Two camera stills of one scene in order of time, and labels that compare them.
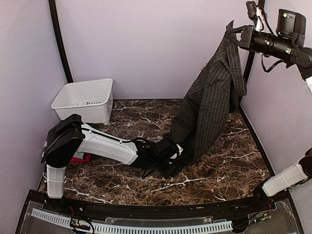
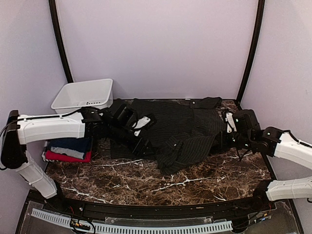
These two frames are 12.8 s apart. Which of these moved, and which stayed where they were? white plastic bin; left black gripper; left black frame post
Moved: left black gripper
Stayed: left black frame post; white plastic bin
